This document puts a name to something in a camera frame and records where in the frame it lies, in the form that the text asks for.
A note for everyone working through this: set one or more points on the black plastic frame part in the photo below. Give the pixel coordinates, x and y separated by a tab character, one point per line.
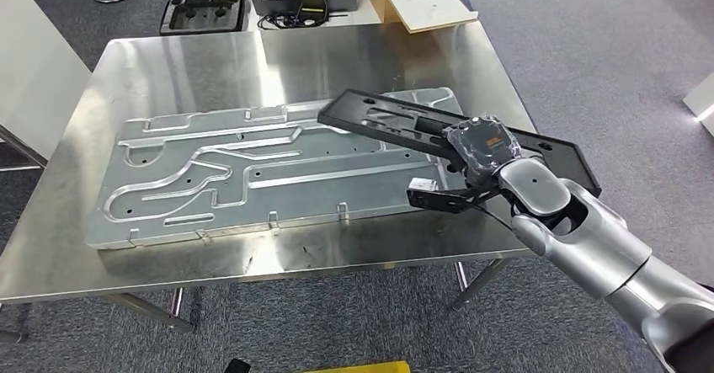
340	116

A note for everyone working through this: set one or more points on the white board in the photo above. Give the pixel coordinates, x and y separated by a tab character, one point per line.
429	10

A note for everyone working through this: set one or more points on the stainless steel workbench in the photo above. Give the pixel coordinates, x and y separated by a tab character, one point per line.
195	63

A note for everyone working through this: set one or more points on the stainless steel side table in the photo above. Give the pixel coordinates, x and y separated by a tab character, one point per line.
25	148

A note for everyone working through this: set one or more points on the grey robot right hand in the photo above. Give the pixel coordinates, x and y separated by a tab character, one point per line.
482	147

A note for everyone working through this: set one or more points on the white cabinet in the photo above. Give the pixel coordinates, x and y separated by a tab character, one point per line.
33	69

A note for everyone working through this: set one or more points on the black right wrist camera bracket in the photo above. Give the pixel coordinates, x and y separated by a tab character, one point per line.
446	200

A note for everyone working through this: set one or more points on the white counter with light strip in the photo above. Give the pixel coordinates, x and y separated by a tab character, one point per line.
703	100

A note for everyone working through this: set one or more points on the stamped grey metal panel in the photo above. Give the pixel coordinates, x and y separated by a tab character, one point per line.
334	192

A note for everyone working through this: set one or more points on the black foam case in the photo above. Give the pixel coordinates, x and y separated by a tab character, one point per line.
189	22

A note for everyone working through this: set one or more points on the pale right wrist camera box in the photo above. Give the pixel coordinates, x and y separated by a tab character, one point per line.
423	184

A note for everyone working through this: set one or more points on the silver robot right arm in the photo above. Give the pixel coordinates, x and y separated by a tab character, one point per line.
586	231

